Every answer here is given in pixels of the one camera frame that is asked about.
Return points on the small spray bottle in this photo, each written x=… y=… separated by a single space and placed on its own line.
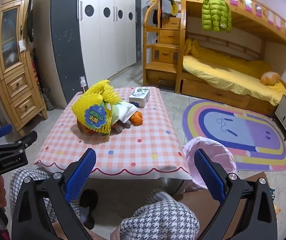
x=83 y=85

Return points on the pink checked tablecloth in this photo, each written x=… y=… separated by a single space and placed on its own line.
x=133 y=140

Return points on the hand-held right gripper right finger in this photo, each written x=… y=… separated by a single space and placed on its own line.
x=209 y=175

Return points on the white blue milk carton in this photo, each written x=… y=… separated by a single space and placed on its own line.
x=139 y=96

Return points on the clear zip bag brown trim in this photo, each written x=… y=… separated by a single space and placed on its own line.
x=124 y=110

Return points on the white grey wardrobe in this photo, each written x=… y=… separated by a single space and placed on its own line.
x=100 y=42

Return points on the bin with pink bag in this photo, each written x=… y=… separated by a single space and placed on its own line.
x=215 y=147

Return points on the rainbow oval rug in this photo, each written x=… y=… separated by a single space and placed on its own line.
x=235 y=132

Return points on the grey houndstooth pants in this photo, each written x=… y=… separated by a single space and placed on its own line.
x=163 y=220

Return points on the dark hanging bag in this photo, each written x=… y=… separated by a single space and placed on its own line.
x=30 y=20

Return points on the yellow foam fruit net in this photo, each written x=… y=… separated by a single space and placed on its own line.
x=95 y=105

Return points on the pile of clothes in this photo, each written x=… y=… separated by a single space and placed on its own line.
x=165 y=2

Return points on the orange peel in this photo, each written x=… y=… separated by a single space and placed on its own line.
x=136 y=118

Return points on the green puffer jacket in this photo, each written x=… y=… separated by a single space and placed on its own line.
x=215 y=10

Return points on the wooden bunk bed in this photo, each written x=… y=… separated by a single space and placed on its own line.
x=248 y=25

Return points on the yellow bed sheet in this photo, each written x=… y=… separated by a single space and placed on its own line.
x=223 y=75

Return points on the wooden stair drawers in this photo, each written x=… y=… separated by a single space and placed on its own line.
x=166 y=55

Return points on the wooden glass door cabinet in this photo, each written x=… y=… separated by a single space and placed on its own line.
x=15 y=80

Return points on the bundle of umbrellas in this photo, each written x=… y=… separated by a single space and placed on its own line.
x=38 y=80

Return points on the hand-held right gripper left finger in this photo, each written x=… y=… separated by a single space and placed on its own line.
x=81 y=175

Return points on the orange plush toy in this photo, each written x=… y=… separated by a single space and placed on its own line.
x=270 y=78

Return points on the white hanging tag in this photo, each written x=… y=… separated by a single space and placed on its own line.
x=22 y=45

